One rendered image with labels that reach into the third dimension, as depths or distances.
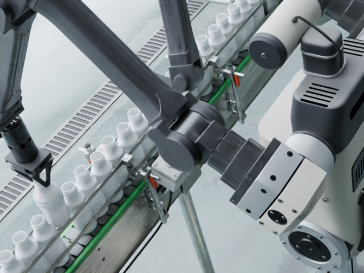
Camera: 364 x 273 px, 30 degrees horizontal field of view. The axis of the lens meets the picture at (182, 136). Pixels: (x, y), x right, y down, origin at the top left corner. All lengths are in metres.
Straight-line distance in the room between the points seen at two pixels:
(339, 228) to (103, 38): 0.60
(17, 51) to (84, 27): 0.23
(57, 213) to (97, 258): 0.21
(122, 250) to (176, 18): 0.74
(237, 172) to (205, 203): 2.08
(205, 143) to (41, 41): 3.55
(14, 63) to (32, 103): 2.75
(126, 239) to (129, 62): 0.91
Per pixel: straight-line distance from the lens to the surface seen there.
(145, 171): 1.83
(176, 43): 1.53
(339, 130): 1.17
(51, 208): 1.72
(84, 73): 4.16
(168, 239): 3.08
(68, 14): 1.13
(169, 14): 1.52
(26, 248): 1.72
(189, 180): 2.12
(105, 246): 1.89
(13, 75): 1.39
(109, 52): 1.12
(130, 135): 1.88
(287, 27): 1.16
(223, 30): 2.18
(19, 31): 1.25
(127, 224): 1.93
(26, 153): 1.59
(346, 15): 1.39
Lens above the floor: 2.36
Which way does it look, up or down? 42 degrees down
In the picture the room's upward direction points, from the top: 17 degrees counter-clockwise
